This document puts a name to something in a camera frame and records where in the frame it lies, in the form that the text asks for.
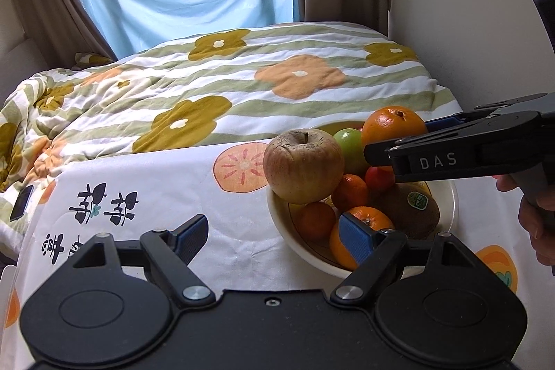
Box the large orange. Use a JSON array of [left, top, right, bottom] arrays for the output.
[[361, 106, 427, 146], [329, 207, 394, 270]]

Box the white fruit print cloth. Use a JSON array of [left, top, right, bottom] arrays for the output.
[[14, 145, 554, 369]]

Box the cream duck print bowl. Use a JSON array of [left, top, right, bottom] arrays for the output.
[[265, 120, 460, 279]]

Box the grey upholstered headboard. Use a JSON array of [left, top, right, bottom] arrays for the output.
[[0, 38, 48, 103]]

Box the person's right hand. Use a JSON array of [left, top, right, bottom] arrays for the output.
[[518, 186, 555, 267]]

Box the red cherry tomato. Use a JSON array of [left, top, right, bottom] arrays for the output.
[[364, 166, 395, 195]]

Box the small mandarin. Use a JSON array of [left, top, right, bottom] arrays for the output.
[[293, 202, 337, 242], [331, 174, 368, 213]]

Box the brown kiwi with sticker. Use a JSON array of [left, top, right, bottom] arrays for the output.
[[374, 182, 440, 240]]

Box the floral striped quilt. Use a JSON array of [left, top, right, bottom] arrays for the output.
[[1, 21, 460, 248]]

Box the brownish russet apple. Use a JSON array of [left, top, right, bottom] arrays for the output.
[[263, 129, 344, 205]]

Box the black smartphone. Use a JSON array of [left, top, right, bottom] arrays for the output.
[[9, 185, 34, 222]]

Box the green apple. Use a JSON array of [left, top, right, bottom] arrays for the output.
[[333, 128, 369, 175]]

